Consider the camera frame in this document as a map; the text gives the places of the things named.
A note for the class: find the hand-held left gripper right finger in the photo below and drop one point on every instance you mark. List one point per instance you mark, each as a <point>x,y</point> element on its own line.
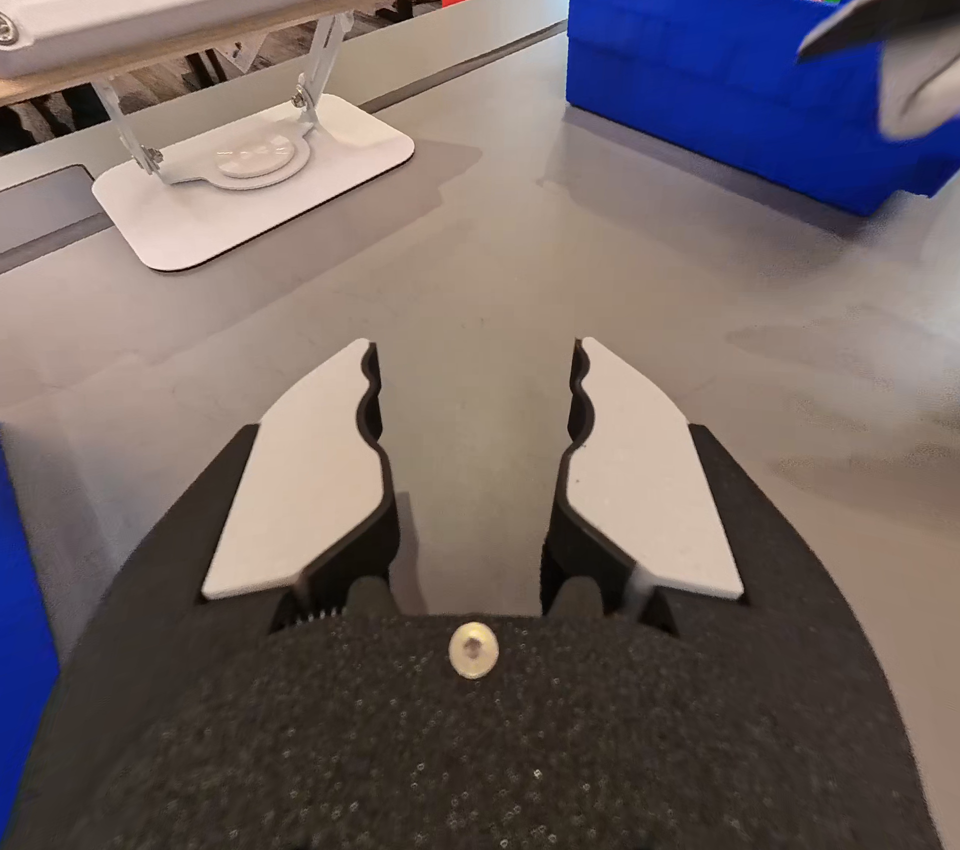
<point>645,490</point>

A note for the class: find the white wooden document stand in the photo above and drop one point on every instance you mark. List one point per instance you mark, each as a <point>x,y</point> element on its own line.
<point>262,213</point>

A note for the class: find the blue plastic bin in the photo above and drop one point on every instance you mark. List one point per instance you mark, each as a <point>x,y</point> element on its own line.
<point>712,85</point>
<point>22,602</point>

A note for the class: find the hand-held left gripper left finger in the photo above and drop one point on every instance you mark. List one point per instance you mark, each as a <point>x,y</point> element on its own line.
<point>300,490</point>

